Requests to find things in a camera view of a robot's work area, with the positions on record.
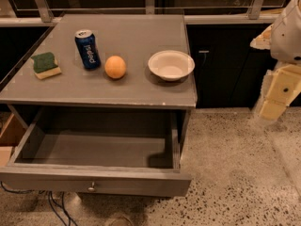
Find grey top drawer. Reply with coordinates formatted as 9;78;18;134
0;106;191;197

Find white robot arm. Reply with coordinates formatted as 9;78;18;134
250;0;301;121

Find metal drawer knob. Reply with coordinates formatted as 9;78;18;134
87;182;96;193

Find white paper bowl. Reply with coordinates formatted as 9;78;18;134
148;50;195;81

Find orange fruit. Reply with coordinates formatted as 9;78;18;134
104;56;126;79

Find grey cabinet table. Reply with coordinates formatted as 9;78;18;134
1;14;197;146

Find blue Pepsi can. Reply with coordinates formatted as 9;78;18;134
75;29;101;70

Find green yellow sponge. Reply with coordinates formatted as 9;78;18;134
31;52;61;80

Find glass railing with posts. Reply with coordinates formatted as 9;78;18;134
1;0;290;24

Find dark wall cabinet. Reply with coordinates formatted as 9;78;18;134
187;24;277;108

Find dark blue floor cables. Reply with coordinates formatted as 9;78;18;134
0;181;79;226

